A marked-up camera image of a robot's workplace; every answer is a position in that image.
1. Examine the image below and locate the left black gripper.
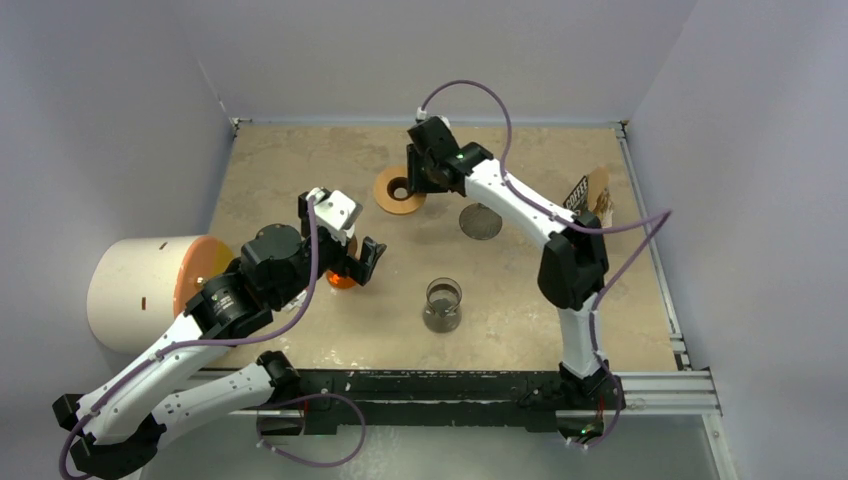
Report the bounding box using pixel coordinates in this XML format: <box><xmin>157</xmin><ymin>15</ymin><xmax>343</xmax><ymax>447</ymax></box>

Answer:
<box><xmin>271</xmin><ymin>197</ymin><xmax>383</xmax><ymax>308</ymax></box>

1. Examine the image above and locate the orange glass carafe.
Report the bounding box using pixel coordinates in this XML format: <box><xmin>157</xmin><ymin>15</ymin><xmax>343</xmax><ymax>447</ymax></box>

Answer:
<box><xmin>325</xmin><ymin>236</ymin><xmax>358</xmax><ymax>290</ymax></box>

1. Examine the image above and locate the light wooden dripper ring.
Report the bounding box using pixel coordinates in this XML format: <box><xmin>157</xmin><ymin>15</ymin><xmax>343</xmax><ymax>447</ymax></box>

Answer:
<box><xmin>372</xmin><ymin>166</ymin><xmax>427</xmax><ymax>217</ymax></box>

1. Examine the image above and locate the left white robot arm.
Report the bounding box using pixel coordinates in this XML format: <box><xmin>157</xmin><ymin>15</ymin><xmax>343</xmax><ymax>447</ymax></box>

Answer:
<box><xmin>53</xmin><ymin>188</ymin><xmax>385</xmax><ymax>479</ymax></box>

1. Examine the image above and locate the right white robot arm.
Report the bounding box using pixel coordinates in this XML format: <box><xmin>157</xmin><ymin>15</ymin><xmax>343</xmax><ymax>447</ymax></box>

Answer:
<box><xmin>407</xmin><ymin>113</ymin><xmax>609</xmax><ymax>407</ymax></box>

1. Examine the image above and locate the smoked glass dripper cone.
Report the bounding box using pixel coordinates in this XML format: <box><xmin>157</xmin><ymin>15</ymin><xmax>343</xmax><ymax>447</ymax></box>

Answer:
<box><xmin>458</xmin><ymin>203</ymin><xmax>503</xmax><ymax>240</ymax></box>

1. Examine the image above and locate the coffee filter package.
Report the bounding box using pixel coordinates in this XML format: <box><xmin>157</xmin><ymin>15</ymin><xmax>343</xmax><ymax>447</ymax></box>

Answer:
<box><xmin>563</xmin><ymin>166</ymin><xmax>614</xmax><ymax>228</ymax></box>

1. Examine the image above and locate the white cylinder with orange lid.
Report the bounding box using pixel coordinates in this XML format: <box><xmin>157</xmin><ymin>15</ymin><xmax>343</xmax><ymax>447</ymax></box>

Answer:
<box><xmin>86</xmin><ymin>235</ymin><xmax>234</xmax><ymax>355</ymax></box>

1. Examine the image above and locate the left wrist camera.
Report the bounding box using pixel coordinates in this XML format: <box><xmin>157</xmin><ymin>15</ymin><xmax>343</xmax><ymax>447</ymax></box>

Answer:
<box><xmin>317</xmin><ymin>190</ymin><xmax>363</xmax><ymax>246</ymax></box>

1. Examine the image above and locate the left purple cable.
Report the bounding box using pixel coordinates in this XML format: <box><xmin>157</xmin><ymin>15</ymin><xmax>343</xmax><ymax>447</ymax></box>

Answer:
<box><xmin>58</xmin><ymin>195</ymin><xmax>323</xmax><ymax>480</ymax></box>

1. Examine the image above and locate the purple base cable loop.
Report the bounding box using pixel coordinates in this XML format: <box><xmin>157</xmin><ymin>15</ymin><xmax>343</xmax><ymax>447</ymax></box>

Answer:
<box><xmin>255</xmin><ymin>389</ymin><xmax>368</xmax><ymax>468</ymax></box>

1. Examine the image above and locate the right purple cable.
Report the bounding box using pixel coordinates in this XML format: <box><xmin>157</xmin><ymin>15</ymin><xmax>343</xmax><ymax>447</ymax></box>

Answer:
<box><xmin>417</xmin><ymin>80</ymin><xmax>674</xmax><ymax>452</ymax></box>

